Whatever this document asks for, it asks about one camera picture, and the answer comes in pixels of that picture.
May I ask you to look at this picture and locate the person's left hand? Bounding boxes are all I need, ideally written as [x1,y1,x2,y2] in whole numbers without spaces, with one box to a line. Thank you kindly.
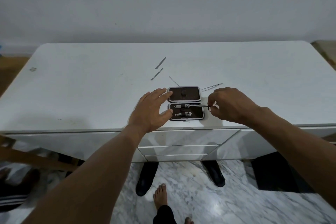
[128,88,174,134]

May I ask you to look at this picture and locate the person's right hand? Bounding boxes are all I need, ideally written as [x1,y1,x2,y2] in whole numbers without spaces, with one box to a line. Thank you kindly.
[207,87,263,127]

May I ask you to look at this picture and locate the small black-handled scissors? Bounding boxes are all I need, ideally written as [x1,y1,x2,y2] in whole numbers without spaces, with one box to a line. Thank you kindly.
[190,102,217,112]

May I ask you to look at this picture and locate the brown manicure case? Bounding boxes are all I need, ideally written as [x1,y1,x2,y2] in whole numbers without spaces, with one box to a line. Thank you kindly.
[167,86,205,121]

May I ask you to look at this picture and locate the person's right forearm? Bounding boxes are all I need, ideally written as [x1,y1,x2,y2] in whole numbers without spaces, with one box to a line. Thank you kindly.
[247,105,336,207]

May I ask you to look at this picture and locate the person's left forearm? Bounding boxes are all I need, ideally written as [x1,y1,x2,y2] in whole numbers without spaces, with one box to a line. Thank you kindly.
[20,124,151,224]

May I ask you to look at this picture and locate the silver tweezers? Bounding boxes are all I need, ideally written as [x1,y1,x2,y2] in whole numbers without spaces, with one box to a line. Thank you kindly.
[201,83,224,91]

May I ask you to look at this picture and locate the white desk drawer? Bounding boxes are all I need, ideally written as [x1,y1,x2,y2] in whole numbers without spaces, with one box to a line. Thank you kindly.
[138,144,219,156]
[144,154,208,163]

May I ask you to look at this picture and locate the short metal cuticle pusher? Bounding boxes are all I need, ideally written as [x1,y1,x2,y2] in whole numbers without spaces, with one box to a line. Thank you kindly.
[150,68,164,81]

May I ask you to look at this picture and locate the black desk foot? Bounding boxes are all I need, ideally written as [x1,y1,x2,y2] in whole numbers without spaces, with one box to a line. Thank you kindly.
[135,162,159,197]
[201,160,226,188]

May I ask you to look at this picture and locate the white glossy desk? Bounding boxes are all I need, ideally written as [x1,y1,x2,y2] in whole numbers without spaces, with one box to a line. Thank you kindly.
[0,41,336,163]

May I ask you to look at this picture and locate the person's left foot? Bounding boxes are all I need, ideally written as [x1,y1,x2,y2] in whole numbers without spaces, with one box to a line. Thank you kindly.
[153,184,168,210]

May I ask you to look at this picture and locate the black box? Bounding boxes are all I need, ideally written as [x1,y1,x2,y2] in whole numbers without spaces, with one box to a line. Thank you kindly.
[250,151,316,193]

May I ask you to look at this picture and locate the person's black trouser leg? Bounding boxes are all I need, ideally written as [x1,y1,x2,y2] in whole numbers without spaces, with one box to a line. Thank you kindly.
[153,205,177,224]

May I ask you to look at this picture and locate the dark striped cloth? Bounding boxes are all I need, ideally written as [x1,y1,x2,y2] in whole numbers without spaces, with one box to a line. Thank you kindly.
[0,168,40,213]

